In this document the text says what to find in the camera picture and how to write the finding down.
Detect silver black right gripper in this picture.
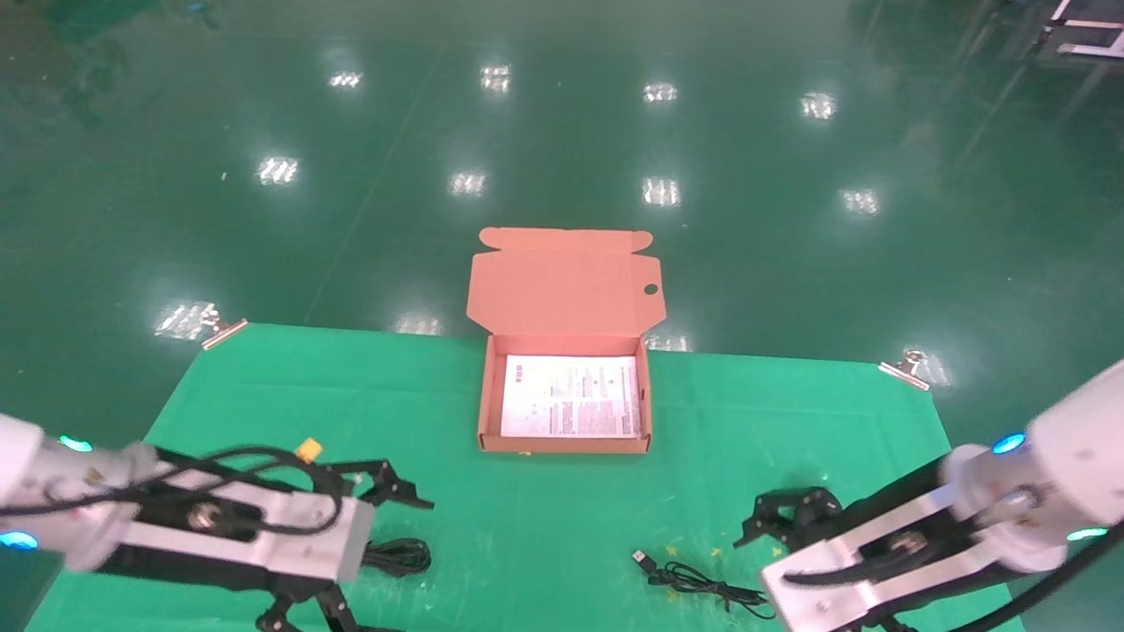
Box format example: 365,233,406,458
733,456,1011,632

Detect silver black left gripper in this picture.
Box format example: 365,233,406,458
97,449,436,632

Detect black data cable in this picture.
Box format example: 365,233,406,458
362,537,433,578

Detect black USB cable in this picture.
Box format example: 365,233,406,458
632,549,778,621

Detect open brown cardboard box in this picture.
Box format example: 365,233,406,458
465,226,666,455

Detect metal binder clip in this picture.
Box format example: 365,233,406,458
878,349,932,391
200,307,249,351

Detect green table cloth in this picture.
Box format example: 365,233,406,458
26,323,1024,632

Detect white printed instruction sheet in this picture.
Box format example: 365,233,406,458
501,354,644,440

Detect white metal frame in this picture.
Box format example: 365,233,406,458
1036,0,1124,61

